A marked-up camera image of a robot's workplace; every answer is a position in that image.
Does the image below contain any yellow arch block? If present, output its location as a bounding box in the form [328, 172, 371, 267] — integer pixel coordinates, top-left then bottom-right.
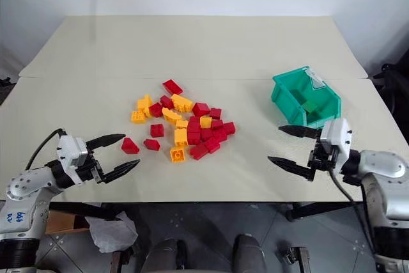
[161, 107, 183, 125]

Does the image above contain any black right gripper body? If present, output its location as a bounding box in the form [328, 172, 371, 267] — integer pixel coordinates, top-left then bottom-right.
[306, 139, 340, 181]

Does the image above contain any bright green block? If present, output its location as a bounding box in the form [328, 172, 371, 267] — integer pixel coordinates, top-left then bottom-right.
[302, 100, 318, 114]

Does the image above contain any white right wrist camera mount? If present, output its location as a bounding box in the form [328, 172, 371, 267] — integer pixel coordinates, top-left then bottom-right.
[319, 118, 351, 167]

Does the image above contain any long yellow block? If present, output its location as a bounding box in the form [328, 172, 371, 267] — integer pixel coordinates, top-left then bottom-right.
[170, 93, 194, 113]

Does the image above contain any black chair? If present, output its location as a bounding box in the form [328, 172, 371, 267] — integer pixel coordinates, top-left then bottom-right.
[371, 49, 409, 148]

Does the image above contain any long red block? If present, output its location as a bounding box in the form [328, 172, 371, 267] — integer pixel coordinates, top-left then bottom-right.
[162, 78, 184, 95]
[189, 143, 210, 160]

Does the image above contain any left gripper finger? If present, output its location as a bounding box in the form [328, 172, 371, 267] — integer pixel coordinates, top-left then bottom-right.
[102, 159, 142, 185]
[85, 134, 127, 156]

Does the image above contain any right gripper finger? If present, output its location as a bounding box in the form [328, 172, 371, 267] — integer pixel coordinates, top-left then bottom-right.
[277, 124, 324, 140]
[267, 155, 316, 182]

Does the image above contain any yellow square studded block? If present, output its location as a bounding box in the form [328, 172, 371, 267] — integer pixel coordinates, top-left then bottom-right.
[130, 110, 148, 125]

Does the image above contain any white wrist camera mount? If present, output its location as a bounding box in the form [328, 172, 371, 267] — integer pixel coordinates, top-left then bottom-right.
[319, 118, 351, 167]
[56, 135, 89, 185]

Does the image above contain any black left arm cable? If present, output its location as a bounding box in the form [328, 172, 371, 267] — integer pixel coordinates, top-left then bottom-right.
[24, 128, 67, 171]

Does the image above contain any dark background object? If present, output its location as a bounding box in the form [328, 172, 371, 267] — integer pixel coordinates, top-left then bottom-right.
[0, 75, 17, 105]

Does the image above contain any brown cardboard box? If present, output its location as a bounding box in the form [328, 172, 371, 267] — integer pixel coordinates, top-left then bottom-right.
[44, 210, 91, 236]

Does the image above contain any yellow hollow block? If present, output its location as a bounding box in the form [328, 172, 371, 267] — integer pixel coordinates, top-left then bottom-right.
[169, 145, 187, 164]

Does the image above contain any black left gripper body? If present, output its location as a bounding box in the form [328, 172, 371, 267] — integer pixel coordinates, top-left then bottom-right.
[74, 150, 107, 186]

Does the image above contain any yellow notched block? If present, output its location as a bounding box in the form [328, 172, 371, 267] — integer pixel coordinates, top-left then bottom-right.
[136, 93, 155, 117]

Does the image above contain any teal plastic bin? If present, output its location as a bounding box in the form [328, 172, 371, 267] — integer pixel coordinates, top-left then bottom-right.
[271, 65, 343, 129]

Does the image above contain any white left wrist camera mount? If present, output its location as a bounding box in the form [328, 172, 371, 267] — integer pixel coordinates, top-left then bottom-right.
[56, 135, 89, 185]

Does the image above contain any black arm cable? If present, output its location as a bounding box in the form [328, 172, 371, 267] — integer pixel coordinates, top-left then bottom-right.
[24, 128, 67, 171]
[328, 169, 376, 242]

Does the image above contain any red sloped block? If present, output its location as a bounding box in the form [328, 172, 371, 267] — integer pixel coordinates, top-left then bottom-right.
[192, 102, 212, 118]
[121, 137, 141, 155]
[143, 138, 161, 152]

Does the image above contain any white crumpled plastic bag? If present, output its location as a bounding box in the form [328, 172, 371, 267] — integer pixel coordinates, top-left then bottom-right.
[84, 210, 139, 254]

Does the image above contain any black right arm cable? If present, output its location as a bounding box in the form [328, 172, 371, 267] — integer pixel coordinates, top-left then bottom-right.
[328, 169, 376, 242]

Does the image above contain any dark rounded shape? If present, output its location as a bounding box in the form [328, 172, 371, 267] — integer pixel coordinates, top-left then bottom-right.
[232, 233, 265, 273]
[149, 237, 189, 273]

